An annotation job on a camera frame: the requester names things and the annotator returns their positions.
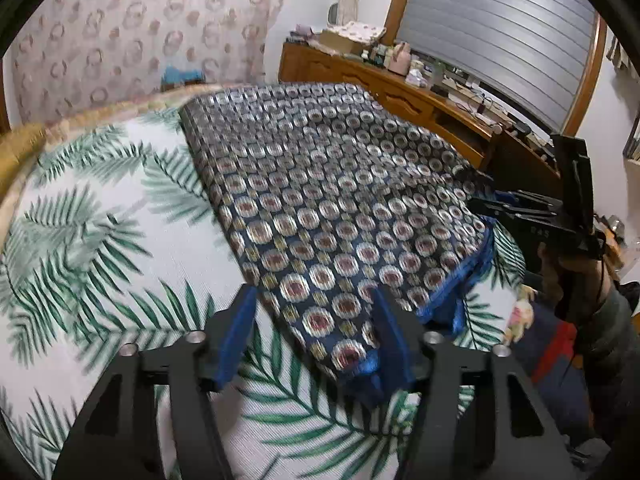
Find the navy patterned silk garment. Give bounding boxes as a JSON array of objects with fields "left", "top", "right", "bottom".
[{"left": 179, "top": 82, "right": 495, "bottom": 408}]

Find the person's right hand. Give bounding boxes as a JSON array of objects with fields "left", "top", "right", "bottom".
[{"left": 538, "top": 243, "right": 612, "bottom": 325}]

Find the long wooden sideboard cabinet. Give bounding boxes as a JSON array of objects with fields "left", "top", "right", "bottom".
[{"left": 279, "top": 42, "right": 561, "bottom": 198}]

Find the palm leaf print blanket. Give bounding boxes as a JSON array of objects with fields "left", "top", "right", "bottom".
[{"left": 0, "top": 106, "right": 526, "bottom": 480}]

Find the grey window roller blind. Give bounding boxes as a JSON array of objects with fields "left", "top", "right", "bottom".
[{"left": 397, "top": 0, "right": 596, "bottom": 131}]

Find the pink ceramic jug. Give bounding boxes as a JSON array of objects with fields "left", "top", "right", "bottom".
[{"left": 388, "top": 42, "right": 411, "bottom": 77}]

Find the cardboard box with cloth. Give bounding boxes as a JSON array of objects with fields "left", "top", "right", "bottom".
[{"left": 318, "top": 21, "right": 386, "bottom": 55}]

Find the olive sunflower folded towel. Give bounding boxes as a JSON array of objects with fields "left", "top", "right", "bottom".
[{"left": 0, "top": 124, "right": 47, "bottom": 198}]

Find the blue item at headboard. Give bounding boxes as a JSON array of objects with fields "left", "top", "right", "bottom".
[{"left": 160, "top": 66, "right": 205, "bottom": 90}]

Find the circle pattern lace curtain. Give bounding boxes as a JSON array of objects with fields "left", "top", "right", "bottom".
[{"left": 9, "top": 0, "right": 284, "bottom": 122}]

